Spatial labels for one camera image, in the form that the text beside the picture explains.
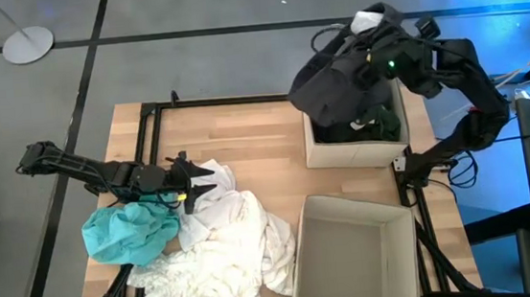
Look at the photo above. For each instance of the black aluminium table frame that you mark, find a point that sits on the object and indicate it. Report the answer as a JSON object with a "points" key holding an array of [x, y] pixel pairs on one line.
{"points": [[222, 101]]}

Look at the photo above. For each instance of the dark green garment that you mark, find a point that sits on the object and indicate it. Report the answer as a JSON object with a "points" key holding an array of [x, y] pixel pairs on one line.
{"points": [[383, 126]]}

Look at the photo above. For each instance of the thin grey stand pole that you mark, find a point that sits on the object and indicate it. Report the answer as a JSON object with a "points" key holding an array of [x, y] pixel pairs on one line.
{"points": [[10, 19]]}

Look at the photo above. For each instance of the dark grey garment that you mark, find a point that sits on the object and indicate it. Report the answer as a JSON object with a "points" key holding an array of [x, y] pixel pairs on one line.
{"points": [[332, 90]]}

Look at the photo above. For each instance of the black floor beam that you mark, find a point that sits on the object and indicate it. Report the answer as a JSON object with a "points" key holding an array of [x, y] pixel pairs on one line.
{"points": [[498, 224]]}

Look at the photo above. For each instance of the teal garment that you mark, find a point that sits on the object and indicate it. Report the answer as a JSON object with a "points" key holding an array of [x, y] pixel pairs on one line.
{"points": [[128, 232]]}

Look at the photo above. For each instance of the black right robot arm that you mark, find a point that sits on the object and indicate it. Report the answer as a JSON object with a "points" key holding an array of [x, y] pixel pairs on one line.
{"points": [[482, 100]]}

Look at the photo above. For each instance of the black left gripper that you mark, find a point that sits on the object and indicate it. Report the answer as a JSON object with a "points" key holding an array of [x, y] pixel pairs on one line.
{"points": [[164, 181]]}

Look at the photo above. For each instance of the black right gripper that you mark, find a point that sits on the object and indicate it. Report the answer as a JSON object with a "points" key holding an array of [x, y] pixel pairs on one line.
{"points": [[404, 61]]}

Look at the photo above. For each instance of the white power adapter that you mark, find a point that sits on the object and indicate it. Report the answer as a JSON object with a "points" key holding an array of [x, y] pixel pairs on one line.
{"points": [[522, 94]]}

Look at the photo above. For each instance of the white lace garment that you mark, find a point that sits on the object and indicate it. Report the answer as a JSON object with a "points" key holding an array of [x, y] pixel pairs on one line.
{"points": [[200, 289]]}

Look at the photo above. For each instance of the beige fabric storage box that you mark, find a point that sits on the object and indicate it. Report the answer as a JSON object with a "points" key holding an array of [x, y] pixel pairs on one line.
{"points": [[352, 153], [346, 257]]}

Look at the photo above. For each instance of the round grey stand base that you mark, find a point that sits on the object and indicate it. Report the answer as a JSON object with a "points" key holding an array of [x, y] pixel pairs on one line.
{"points": [[27, 45]]}

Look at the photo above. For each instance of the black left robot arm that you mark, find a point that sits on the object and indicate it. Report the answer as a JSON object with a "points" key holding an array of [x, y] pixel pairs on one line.
{"points": [[79, 167]]}

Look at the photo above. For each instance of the smooth white garment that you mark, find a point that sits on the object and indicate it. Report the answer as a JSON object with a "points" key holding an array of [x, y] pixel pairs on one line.
{"points": [[232, 218]]}

